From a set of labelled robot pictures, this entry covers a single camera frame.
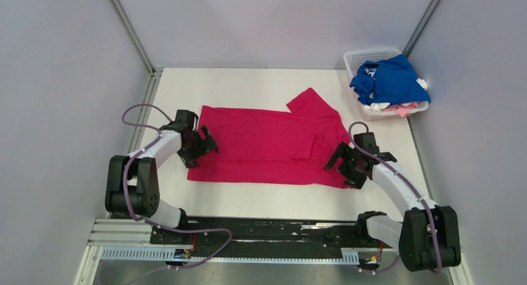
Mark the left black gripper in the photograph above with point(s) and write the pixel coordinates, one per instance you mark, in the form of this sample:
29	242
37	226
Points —
189	158

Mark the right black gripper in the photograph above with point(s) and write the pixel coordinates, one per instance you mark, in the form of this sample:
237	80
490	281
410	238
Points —
340	151

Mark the magenta t shirt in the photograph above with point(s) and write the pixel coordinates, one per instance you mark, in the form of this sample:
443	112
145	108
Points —
273	147

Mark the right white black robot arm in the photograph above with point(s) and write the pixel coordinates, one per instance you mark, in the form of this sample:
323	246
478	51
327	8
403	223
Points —
427	238

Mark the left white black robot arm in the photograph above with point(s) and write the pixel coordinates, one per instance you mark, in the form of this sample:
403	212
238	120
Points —
132	183

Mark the pink garment in basket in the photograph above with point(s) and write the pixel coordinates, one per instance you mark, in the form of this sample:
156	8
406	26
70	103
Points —
402	110

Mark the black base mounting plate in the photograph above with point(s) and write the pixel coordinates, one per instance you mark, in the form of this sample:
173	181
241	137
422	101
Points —
268	237

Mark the blue t shirt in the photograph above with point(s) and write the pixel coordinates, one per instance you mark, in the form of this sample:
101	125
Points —
391	81

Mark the white plastic laundry basket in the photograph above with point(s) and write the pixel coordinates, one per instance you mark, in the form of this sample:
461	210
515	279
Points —
355	58

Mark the aluminium frame rail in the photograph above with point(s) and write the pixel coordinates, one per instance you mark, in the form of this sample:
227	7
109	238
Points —
126	232

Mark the white slotted cable duct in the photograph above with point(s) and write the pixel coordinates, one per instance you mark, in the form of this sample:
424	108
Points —
347	257

